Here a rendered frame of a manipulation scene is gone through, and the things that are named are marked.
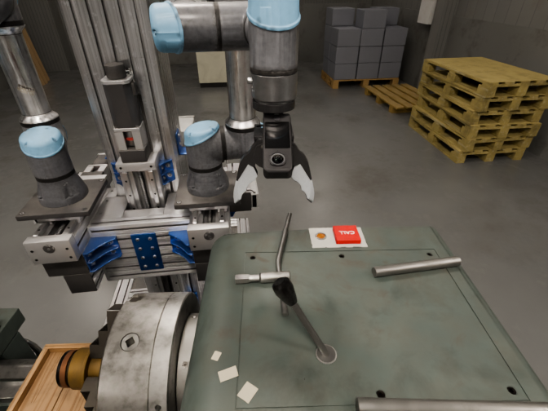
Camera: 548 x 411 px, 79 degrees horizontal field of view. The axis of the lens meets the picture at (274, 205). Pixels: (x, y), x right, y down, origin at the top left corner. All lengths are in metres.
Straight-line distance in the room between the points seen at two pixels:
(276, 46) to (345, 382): 0.52
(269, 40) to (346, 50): 6.48
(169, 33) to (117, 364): 0.57
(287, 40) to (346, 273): 0.48
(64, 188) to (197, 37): 0.82
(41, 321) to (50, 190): 1.49
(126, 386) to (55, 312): 1.99
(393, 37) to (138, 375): 7.03
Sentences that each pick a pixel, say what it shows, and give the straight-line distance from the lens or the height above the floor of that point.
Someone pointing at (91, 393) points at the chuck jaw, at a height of 1.10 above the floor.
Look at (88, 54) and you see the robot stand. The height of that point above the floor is 1.59.
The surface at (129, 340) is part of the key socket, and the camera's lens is 0.73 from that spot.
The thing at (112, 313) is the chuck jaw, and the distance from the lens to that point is 0.82.
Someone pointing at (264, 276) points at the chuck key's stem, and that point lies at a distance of 0.71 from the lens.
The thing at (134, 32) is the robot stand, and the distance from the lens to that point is 1.24.
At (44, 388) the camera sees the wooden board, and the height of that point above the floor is 0.88.
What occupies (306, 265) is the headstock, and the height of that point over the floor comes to 1.25.
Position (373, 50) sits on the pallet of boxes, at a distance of 7.19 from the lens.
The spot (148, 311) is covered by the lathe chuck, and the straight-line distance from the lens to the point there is 0.75.
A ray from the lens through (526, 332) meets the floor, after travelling 2.67.
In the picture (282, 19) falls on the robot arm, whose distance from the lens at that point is 0.53.
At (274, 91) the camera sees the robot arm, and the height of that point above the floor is 1.64.
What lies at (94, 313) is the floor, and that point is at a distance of 2.55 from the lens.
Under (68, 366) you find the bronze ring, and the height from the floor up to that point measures 1.11.
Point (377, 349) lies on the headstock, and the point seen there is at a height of 1.26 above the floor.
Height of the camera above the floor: 1.79
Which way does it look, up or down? 34 degrees down
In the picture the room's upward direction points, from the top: straight up
